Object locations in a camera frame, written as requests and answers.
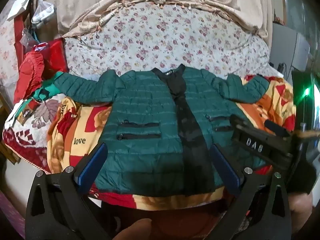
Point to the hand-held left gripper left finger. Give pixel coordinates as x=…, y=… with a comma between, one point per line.
x=93, y=165

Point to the person's right forearm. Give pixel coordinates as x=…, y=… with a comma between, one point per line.
x=301, y=212

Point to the floral bed sheet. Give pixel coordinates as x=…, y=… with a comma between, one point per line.
x=160, y=35

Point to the white paper bag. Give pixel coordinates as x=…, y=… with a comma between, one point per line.
x=20, y=2

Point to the green puffer jacket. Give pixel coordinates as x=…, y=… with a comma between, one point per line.
x=147, y=130

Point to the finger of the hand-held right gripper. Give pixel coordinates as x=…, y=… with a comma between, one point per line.
x=238, y=121
x=275, y=128

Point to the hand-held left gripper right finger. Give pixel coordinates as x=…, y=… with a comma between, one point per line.
x=223, y=166

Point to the bright green garment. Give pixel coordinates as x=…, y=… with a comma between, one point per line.
x=43, y=92

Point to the brown hang tag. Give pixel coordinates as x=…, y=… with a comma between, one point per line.
x=25, y=113

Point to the leaf print blanket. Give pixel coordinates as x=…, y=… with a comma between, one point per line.
x=30, y=127

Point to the orange yellow printed blanket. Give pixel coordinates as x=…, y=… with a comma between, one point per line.
x=75, y=140

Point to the clear plastic bag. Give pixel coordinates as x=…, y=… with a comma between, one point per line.
x=42, y=15

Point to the white appliance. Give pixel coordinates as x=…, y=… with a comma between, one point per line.
x=287, y=45

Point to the person's leg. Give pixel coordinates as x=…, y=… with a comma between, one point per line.
x=133, y=230

